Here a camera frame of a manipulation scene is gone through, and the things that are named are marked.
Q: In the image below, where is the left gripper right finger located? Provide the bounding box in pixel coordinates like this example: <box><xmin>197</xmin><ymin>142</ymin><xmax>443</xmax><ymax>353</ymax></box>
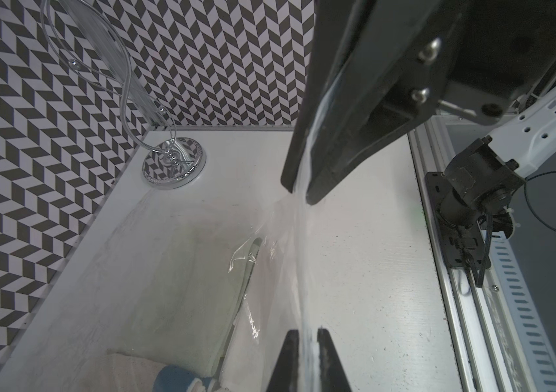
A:
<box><xmin>317</xmin><ymin>328</ymin><xmax>351</xmax><ymax>392</ymax></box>

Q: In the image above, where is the clear plastic vacuum bag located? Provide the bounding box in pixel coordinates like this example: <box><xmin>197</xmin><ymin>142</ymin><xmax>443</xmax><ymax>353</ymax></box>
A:
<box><xmin>100</xmin><ymin>87</ymin><xmax>328</xmax><ymax>392</ymax></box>

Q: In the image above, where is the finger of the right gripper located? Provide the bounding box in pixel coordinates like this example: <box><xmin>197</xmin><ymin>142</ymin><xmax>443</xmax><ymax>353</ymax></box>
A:
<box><xmin>280</xmin><ymin>1</ymin><xmax>351</xmax><ymax>193</ymax></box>

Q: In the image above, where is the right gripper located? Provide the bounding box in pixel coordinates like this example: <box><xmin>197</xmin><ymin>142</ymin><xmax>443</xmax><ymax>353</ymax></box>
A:
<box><xmin>306</xmin><ymin>1</ymin><xmax>556</xmax><ymax>205</ymax></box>

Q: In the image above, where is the aluminium front rail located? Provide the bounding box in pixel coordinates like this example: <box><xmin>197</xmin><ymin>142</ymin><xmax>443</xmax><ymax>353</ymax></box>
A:
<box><xmin>409</xmin><ymin>115</ymin><xmax>556</xmax><ymax>391</ymax></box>

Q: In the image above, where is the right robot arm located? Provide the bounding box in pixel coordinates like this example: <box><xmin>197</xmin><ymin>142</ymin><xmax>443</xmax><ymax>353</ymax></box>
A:
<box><xmin>281</xmin><ymin>1</ymin><xmax>556</xmax><ymax>286</ymax></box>

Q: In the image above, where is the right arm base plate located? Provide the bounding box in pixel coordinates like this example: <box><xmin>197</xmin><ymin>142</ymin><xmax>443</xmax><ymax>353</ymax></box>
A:
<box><xmin>424</xmin><ymin>171</ymin><xmax>491</xmax><ymax>271</ymax></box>

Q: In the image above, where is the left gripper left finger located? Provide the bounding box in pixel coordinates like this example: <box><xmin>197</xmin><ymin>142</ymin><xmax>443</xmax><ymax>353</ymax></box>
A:
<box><xmin>266</xmin><ymin>329</ymin><xmax>299</xmax><ymax>392</ymax></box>

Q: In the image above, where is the chrome wire mug stand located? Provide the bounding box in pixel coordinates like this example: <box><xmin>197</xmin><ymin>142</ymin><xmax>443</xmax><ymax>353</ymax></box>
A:
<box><xmin>39</xmin><ymin>1</ymin><xmax>207</xmax><ymax>189</ymax></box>

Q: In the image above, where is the blue and beige towel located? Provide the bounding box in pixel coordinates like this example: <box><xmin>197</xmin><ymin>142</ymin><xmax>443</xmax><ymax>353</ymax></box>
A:
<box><xmin>152</xmin><ymin>365</ymin><xmax>221</xmax><ymax>392</ymax></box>

